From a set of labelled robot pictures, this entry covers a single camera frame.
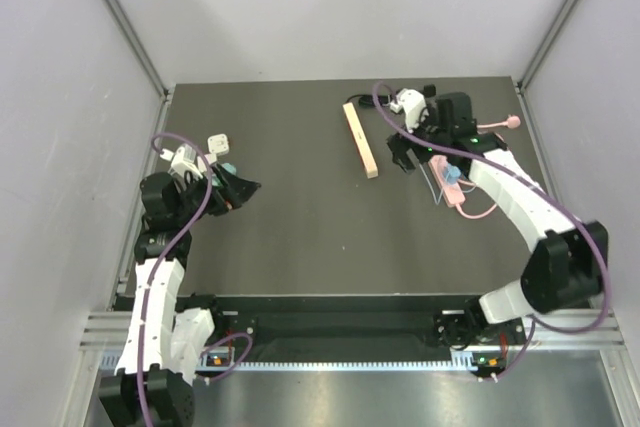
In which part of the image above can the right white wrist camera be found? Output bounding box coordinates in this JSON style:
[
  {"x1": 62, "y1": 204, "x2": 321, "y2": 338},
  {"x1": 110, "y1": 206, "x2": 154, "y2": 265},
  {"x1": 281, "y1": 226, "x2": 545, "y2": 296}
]
[{"x1": 389, "y1": 88, "x2": 429, "y2": 132}]

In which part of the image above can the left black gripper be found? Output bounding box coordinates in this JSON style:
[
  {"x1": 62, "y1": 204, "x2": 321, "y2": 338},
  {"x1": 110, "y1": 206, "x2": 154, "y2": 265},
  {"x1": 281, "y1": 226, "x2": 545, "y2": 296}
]
[{"x1": 174, "y1": 161, "x2": 261, "y2": 225}]

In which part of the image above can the teal plug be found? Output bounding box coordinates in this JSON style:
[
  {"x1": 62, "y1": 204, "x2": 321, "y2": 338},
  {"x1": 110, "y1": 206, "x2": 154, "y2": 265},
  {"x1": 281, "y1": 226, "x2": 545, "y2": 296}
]
[{"x1": 222, "y1": 163, "x2": 237, "y2": 175}]

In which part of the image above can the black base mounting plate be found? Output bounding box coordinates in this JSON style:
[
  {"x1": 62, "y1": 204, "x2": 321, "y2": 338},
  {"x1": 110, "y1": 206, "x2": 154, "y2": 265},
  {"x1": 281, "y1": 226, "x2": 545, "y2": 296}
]
[{"x1": 176, "y1": 294, "x2": 524, "y2": 362}]

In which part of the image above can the blue plug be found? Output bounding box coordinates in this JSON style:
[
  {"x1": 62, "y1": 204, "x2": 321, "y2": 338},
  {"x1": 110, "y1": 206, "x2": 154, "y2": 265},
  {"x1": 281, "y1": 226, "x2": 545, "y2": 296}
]
[{"x1": 442, "y1": 164, "x2": 461, "y2": 185}]

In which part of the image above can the white square plug adapter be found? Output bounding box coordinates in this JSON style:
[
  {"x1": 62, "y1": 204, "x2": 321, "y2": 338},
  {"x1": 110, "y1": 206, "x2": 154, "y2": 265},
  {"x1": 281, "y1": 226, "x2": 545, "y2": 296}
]
[{"x1": 207, "y1": 133, "x2": 230, "y2": 156}]

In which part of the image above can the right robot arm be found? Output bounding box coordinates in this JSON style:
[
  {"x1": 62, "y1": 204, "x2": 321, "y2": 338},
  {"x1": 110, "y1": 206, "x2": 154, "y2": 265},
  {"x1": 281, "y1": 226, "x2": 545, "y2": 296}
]
[{"x1": 373, "y1": 85, "x2": 611, "y2": 343}]

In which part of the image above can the pink power strip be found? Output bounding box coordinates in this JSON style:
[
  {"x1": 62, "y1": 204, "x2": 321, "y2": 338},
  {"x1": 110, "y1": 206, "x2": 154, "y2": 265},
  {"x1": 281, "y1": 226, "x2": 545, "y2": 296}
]
[{"x1": 428, "y1": 155, "x2": 465, "y2": 208}]

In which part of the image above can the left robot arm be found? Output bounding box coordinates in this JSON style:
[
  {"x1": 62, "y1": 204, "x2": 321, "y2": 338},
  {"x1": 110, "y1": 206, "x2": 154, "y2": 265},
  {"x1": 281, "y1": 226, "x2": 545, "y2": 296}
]
[{"x1": 98, "y1": 166, "x2": 261, "y2": 426}]

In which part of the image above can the pink power cord with plug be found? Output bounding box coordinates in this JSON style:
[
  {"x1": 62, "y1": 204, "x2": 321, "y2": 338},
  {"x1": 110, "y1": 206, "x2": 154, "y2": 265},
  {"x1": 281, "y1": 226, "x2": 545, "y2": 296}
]
[{"x1": 457, "y1": 114, "x2": 522, "y2": 220}]

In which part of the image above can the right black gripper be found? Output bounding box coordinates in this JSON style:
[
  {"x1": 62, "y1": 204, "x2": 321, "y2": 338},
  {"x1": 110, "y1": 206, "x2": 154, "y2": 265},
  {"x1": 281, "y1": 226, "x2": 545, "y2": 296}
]
[{"x1": 388, "y1": 102, "x2": 452, "y2": 174}]

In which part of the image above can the beige wooden power strip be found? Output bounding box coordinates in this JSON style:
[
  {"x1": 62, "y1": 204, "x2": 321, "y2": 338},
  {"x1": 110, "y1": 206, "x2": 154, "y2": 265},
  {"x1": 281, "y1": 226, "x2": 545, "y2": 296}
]
[{"x1": 343, "y1": 102, "x2": 379, "y2": 179}]

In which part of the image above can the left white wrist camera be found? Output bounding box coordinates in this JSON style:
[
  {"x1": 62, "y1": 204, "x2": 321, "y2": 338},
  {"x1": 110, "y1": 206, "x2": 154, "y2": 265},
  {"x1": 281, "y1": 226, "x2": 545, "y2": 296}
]
[{"x1": 160, "y1": 144, "x2": 217, "y2": 180}]

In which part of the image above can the aluminium frame rail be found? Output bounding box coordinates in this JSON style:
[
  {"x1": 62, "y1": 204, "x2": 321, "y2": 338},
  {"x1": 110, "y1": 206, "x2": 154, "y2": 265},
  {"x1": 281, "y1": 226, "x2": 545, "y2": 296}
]
[{"x1": 102, "y1": 0, "x2": 170, "y2": 99}]

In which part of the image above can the light blue cable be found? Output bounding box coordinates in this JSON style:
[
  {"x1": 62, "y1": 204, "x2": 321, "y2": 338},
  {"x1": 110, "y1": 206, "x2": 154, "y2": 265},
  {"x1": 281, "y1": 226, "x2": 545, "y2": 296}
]
[{"x1": 417, "y1": 161, "x2": 446, "y2": 206}]

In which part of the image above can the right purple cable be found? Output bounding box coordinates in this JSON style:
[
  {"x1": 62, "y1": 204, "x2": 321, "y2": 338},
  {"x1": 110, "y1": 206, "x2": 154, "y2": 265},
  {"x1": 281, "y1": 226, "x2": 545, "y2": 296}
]
[{"x1": 371, "y1": 80, "x2": 611, "y2": 333}]

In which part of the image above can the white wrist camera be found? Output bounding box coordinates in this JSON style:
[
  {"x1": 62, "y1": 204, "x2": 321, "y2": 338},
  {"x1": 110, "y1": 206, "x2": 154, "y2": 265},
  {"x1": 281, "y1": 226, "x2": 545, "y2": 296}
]
[
  {"x1": 160, "y1": 144, "x2": 217, "y2": 180},
  {"x1": 389, "y1": 88, "x2": 429, "y2": 132}
]

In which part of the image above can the slotted grey cable duct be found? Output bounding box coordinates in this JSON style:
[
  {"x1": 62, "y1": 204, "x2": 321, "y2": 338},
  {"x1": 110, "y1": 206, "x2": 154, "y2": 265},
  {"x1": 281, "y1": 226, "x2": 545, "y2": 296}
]
[{"x1": 99, "y1": 348, "x2": 505, "y2": 374}]

